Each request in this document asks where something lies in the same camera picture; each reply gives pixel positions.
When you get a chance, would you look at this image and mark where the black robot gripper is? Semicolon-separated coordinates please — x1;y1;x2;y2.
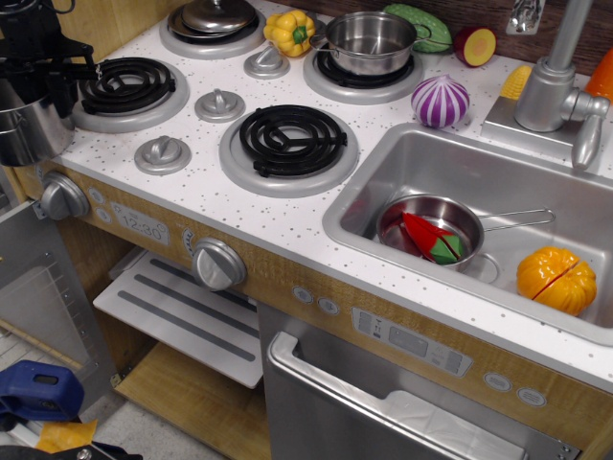
1;0;102;118

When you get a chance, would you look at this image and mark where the back right black burner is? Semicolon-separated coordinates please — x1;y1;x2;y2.
303;52;423;105

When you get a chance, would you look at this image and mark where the orange toy carrot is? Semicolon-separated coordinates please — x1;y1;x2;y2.
584;49;613;101

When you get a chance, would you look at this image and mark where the silver oven dial left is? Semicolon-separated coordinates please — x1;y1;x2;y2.
40;171;90;220

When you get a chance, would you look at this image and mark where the tall steel pot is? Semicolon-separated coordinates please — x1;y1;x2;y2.
1;79;75;167

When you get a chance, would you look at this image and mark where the open oven door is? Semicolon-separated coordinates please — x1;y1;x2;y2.
1;202;116;415

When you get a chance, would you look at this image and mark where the front left black burner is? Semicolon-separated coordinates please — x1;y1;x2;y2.
72;57;190;134

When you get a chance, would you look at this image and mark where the black burner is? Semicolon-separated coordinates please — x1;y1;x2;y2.
72;57;190;134
219;104;359;198
303;52;423;105

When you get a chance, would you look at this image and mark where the yellow cloth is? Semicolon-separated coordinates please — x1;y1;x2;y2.
35;420;98;453

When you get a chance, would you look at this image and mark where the purple toy onion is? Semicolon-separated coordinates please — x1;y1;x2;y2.
411;75;470;128

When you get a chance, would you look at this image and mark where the dishwasher control panel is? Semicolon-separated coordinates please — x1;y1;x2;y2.
351;307;473;378

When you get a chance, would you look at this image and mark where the yellow toy bell pepper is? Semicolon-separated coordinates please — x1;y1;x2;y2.
263;10;315;58

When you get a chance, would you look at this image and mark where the silver stove knob front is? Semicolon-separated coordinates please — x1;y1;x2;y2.
134;135;192;175

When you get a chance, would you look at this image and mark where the silver dishwasher door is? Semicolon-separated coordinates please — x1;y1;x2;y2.
258;305;581;459

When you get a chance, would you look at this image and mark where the silver stove knob back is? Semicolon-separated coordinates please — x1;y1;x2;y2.
243;46;290;80

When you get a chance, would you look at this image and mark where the yellow toy corn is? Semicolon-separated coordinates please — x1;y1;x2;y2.
500;65;532;101

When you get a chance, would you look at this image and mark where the red toy fruit half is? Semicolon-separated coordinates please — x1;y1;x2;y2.
453;27;497;68

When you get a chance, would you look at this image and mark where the white oven rack shelf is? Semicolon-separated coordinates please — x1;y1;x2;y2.
94;251;262;388

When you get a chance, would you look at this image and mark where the front centre black burner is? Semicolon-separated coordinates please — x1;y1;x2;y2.
219;104;359;198

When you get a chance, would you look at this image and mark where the silver oven dial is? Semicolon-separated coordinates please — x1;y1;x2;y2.
40;171;90;220
192;238;247;291

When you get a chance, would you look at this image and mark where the silver stove knob middle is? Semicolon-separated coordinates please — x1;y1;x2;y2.
194;88;246;123

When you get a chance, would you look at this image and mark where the silver stove knob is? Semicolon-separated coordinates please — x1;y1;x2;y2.
134;135;192;175
243;46;290;80
194;88;246;123

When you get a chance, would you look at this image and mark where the green toy cucumber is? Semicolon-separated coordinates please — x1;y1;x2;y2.
383;4;452;54

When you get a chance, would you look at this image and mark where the small steel pot with handles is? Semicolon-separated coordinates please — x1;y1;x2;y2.
309;11;431;77

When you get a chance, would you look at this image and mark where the orange toy pumpkin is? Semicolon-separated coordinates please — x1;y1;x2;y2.
516;246;598;316

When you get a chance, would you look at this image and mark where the back left burner ring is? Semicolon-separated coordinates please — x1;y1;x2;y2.
158;3;267;61

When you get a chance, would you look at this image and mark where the blue clamp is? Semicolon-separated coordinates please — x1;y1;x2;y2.
1;360;85;422

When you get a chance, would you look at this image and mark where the steel pot lid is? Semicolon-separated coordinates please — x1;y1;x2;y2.
181;0;256;34

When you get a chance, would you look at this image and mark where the steel saucepan with wire handle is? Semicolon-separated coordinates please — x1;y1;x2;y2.
375;194;556;272

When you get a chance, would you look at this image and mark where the silver toy faucet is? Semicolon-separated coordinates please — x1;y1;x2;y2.
481;1;610;171

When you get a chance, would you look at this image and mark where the silver oven dial right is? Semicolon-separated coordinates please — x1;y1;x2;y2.
192;238;247;291

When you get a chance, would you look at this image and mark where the oven clock display panel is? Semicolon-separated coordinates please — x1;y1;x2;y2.
111;202;170;246

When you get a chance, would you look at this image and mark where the red toy chili pepper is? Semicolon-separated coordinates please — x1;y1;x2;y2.
401;212;464;265

